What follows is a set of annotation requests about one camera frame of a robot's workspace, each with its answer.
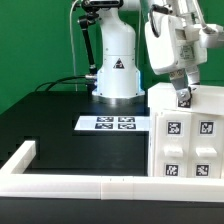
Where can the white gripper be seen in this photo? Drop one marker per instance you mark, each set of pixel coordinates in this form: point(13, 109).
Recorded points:
point(171, 52)

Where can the small white cabinet top block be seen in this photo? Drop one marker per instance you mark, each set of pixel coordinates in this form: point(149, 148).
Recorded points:
point(205, 99)

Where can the white cabinet body box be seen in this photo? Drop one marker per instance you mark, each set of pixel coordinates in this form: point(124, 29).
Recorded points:
point(152, 129)

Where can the white cabinet door panel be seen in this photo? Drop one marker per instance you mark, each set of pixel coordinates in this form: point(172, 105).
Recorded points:
point(206, 146)
point(171, 144)

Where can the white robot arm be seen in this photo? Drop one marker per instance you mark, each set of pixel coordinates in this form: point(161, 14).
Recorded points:
point(118, 79)

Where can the white marker sheet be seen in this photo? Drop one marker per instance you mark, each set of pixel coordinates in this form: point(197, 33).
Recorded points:
point(112, 123)

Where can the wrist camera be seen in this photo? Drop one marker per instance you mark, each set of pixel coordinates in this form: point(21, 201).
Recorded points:
point(212, 36)

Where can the white U-shaped border frame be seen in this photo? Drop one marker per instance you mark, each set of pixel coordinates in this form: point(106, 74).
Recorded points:
point(15, 182)

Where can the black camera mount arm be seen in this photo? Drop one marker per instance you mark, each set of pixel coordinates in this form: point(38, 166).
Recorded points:
point(91, 7)

